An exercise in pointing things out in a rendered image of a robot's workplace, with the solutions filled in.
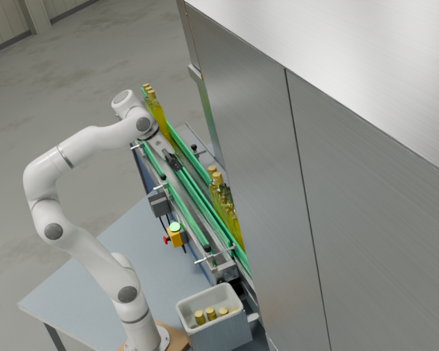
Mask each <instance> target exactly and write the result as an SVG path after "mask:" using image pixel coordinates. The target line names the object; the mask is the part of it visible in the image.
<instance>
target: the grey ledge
mask: <svg viewBox="0 0 439 351"><path fill-rule="evenodd" d="M174 130H175V131H176V133H177V134H178V135H179V137H180V138H181V139H182V140H183V142H184V143H185V145H186V146H187V147H188V148H189V149H190V151H191V152H192V153H193V152H194V151H193V150H192V149H191V145H192V144H196V145H197V151H198V153H200V152H202V151H204V150H206V151H207V152H206V153H204V154H201V155H199V156H200V157H199V161H200V163H201V164H202V167H203V168H204V169H205V170H206V172H207V173H208V175H209V172H208V167H209V166H216V169H217V172H220V173H221V174H222V179H223V181H224V183H226V186H227V187H229V181H228V178H227V175H226V171H225V170H224V169H223V168H222V167H221V166H220V164H219V163H218V162H217V160H216V159H215V156H214V154H212V153H211V151H210V150H209V149H208V148H207V146H206V145H205V144H204V143H203V141H202V140H200V138H199V137H198V136H197V134H196V133H195V132H194V131H193V129H192V128H191V127H190V126H189V125H188V124H187V123H186V121H185V125H183V126H180V127H177V128H175V129H174Z"/></svg>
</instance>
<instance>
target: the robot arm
mask: <svg viewBox="0 0 439 351"><path fill-rule="evenodd" d="M111 106H112V108H113V109H114V110H115V112H116V113H117V114H118V115H119V116H120V117H121V118H122V119H123V120H122V121H120V122H118V123H116V124H114V125H110V126H107V127H96V126H93V125H92V126H88V127H86V128H84V129H83V130H81V131H79V132H78V133H76V134H74V135H73V136H71V137H70V138H68V139H66V140H65V141H63V142H62V143H60V144H59V145H57V146H55V147H53V148H52V149H51V150H49V151H47V152H46V153H44V154H43V155H41V156H40V157H38V158H36V159H35V160H33V161H32V162H31V163H30V164H29V165H28V166H27V167H26V168H25V170H24V174H23V184H24V191H25V194H26V199H27V201H28V204H29V207H30V211H31V214H32V217H33V222H34V225H35V227H36V230H37V233H38V234H39V236H40V237H41V238H42V239H43V240H44V241H45V242H46V243H48V244H49V245H51V246H53V247H57V248H60V249H62V250H64V251H66V252H68V253H69V254H70V255H71V256H72V257H73V258H75V259H76V260H77V261H79V262H80V263H81V264H82V265H83V266H84V267H85V268H86V269H87V270H88V271H89V273H90V274H91V275H92V276H93V278H94V279H95V280H96V281H97V282H98V284H99V285H100V286H101V287H102V289H103V290H104V291H105V292H106V293H107V294H108V295H109V297H110V298H111V300H112V302H113V304H114V307H115V309H116V312H117V314H118V316H119V318H120V321H121V323H122V325H123V328H124V330H125V333H126V334H127V337H128V339H127V341H126V342H125V345H124V351H166V350H167V348H168V347H169V343H170V336H169V333H168V331H167V330H166V329H165V328H164V327H161V326H159V325H156V324H155V321H154V319H153V316H152V313H151V310H150V309H149V306H148V303H147V301H146V298H145V296H144V293H143V291H142V289H141V284H140V281H139V278H138V276H137V274H136V272H135V270H134V268H133V266H132V264H131V262H130V261H129V259H128V258H127V257H126V256H124V255H123V254H121V253H110V252H109V251H108V250H107V249H106V248H105V247H104V246H103V245H102V244H101V243H100V242H99V241H98V240H97V239H96V238H95V237H94V236H92V235H91V234H90V233H89V232H88V231H87V230H86V229H84V228H82V227H78V226H76V225H74V224H73V223H71V222H70V221H69V220H68V219H67V217H66V216H65V215H64V213H63V210H62V207H61V204H60V202H59V198H58V195H57V192H56V179H58V178H59V177H61V176H62V175H63V174H65V173H67V172H68V171H70V170H71V169H73V168H75V167H76V166H78V165H79V164H81V163H82V162H84V161H85V160H87V159H88V158H90V157H91V156H93V155H94V154H96V153H97V152H99V151H101V150H111V149H117V148H121V147H123V146H126V145H128V144H129V143H132V142H133V141H135V140H136V139H138V138H139V139H141V140H142V141H147V142H149V144H150V145H151V146H152V147H153V148H154V150H155V151H156V152H157V153H158V154H159V155H160V156H161V157H162V158H163V159H164V160H167V161H168V162H169V163H170V165H171V166H172V168H173V169H174V170H175V171H176V172H178V171H179V170H180V169H182V168H183V165H182V164H181V163H180V162H179V161H178V158H177V156H175V155H174V153H175V150H174V149H173V147H172V146H171V144H170V143H169V142H168V141H167V140H166V138H165V137H164V136H163V135H162V133H161V132H160V131H159V129H160V127H159V124H158V122H157V121H156V120H155V119H154V117H153V116H152V115H151V113H150V112H149V111H148V110H147V108H145V106H144V105H143V104H142V102H141V101H140V100H139V98H138V97H137V96H136V95H135V94H134V93H133V91H131V90H125V91H123V92H121V93H119V94H118V95H117V96H116V97H115V98H114V99H113V101H112V103H111Z"/></svg>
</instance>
